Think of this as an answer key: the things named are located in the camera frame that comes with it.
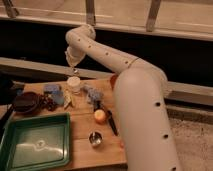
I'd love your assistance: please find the white paper cup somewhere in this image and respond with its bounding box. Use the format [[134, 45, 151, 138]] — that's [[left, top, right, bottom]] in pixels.
[[67, 76, 81, 94]]

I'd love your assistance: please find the small metal cup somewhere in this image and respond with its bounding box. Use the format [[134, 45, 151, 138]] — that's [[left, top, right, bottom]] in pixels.
[[89, 132, 102, 147]]

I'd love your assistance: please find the dark brown bowl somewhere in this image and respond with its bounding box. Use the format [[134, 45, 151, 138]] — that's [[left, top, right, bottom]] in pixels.
[[12, 92, 39, 114]]

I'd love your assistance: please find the black handled knife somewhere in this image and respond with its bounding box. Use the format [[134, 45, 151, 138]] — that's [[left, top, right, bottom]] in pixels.
[[101, 104, 118, 136]]

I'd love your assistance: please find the wooden cutting board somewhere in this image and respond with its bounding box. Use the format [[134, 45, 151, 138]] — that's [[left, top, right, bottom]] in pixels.
[[9, 77, 128, 171]]

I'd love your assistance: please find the blue sponge block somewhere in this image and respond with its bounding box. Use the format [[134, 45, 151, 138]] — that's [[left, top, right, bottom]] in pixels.
[[43, 84, 64, 105]]

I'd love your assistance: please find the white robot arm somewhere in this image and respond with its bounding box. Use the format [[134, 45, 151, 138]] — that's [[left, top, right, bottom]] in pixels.
[[66, 25, 183, 171]]

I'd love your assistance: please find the green plastic tray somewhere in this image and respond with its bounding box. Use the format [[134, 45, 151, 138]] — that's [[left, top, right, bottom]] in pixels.
[[0, 113, 70, 171]]

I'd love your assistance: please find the yellow banana piece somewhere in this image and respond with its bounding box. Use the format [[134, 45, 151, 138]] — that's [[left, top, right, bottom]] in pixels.
[[64, 89, 73, 108]]

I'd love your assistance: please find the orange carrot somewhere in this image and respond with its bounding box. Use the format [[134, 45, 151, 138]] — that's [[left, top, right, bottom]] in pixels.
[[120, 140, 124, 148]]

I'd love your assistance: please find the yellow red apple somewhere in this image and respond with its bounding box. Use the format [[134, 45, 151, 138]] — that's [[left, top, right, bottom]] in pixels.
[[94, 109, 106, 124]]

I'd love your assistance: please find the bunch of dark grapes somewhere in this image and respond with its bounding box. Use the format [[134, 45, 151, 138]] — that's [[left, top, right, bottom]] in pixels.
[[39, 95, 57, 111]]

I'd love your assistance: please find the blue crumpled cloth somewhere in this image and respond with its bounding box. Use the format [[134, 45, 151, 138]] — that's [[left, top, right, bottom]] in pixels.
[[83, 84, 103, 103]]

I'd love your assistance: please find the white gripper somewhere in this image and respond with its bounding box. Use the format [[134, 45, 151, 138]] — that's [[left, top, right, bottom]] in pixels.
[[65, 46, 84, 67]]

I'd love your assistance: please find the small dark block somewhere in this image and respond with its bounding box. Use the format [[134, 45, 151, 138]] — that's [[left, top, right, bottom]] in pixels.
[[94, 101, 101, 111]]

